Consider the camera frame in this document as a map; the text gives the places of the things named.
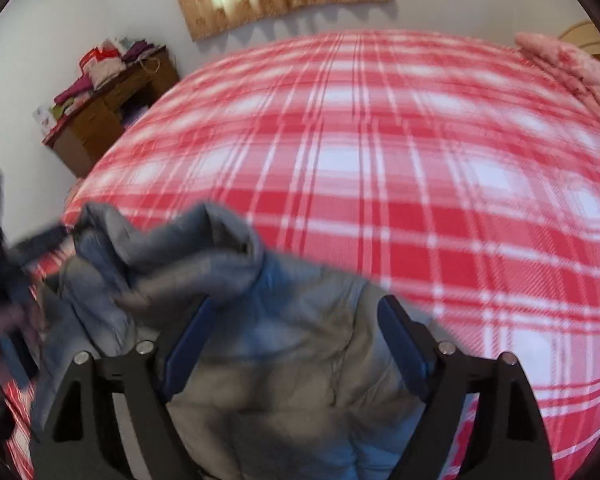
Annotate red box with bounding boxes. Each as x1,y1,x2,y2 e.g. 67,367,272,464
80,46,110,70

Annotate magenta folded clothes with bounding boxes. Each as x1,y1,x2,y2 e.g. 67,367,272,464
54,76,93,104

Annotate pale pink folded clothes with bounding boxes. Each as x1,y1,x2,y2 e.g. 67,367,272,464
87,55,127,87

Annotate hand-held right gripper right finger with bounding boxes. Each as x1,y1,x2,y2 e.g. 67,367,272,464
377,295,556,480

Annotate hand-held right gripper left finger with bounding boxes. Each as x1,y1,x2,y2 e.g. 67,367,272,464
30,295,218,480

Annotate red plaid bed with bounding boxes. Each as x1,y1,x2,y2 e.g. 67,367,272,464
5,29,600,480

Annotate grey puffer jacket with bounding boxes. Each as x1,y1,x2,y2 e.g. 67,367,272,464
30,201,461,480

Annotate purple folded clothes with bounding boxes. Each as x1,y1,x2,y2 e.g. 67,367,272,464
122,40,157,62

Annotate pink floral folded quilt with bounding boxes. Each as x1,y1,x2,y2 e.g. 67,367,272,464
514,31,600,136

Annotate white box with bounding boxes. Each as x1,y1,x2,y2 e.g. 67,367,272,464
32,105,56,134

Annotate wooden headboard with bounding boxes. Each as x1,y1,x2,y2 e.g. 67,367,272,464
557,20,600,56

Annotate brown wooden desk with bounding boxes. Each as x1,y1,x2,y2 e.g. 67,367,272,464
41,46,181,178

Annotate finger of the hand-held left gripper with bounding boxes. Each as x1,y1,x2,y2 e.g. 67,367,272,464
9,224,78,267

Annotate yellow window curtain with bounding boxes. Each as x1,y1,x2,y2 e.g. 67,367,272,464
164,0,395,42

